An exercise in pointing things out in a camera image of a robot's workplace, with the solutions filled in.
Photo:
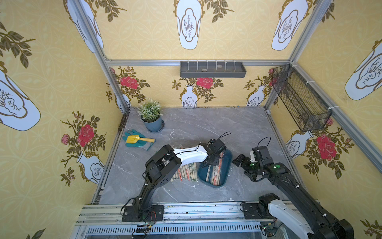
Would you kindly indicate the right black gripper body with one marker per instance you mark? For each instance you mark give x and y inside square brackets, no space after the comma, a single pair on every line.
[242,161]

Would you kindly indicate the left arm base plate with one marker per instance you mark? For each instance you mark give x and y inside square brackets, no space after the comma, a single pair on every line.
[155,214]

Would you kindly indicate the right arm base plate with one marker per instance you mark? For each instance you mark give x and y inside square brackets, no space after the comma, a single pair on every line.
[254,210]

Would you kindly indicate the black wire mesh basket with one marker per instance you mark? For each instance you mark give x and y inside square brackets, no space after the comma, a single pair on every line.
[305,105]

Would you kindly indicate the green garden glove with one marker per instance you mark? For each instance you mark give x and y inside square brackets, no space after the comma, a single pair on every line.
[143,144]

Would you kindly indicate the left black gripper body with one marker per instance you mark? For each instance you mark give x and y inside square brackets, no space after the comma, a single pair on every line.
[213,158]

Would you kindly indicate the green label chopsticks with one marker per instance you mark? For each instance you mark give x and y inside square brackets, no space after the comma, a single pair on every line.
[191,171]

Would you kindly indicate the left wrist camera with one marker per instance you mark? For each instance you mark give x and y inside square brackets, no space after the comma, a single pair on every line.
[217,146]

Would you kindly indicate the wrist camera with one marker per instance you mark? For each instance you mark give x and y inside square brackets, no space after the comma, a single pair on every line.
[261,155]
[217,146]

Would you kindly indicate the aluminium front rail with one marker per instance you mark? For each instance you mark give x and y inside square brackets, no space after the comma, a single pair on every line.
[179,218]

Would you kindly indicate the potted green plant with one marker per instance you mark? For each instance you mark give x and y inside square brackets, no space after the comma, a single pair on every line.
[150,113]

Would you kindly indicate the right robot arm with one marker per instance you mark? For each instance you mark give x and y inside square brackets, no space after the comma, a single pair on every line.
[311,221]

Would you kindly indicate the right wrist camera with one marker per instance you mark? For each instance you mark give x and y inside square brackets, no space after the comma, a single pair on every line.
[261,155]

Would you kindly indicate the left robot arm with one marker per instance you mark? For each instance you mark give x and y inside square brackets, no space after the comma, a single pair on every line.
[163,165]

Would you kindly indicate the yellow hand trowel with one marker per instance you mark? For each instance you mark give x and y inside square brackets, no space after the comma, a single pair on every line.
[132,139]

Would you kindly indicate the grey wall shelf tray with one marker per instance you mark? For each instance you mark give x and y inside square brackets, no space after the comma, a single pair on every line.
[212,69]

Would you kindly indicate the green tip chopsticks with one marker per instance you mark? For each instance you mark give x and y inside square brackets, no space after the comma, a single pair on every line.
[196,171]

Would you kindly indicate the green panda chopsticks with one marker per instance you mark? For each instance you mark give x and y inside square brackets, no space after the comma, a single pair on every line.
[184,172]

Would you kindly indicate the teal plastic storage box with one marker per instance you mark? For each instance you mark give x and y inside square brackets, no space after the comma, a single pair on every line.
[216,175]

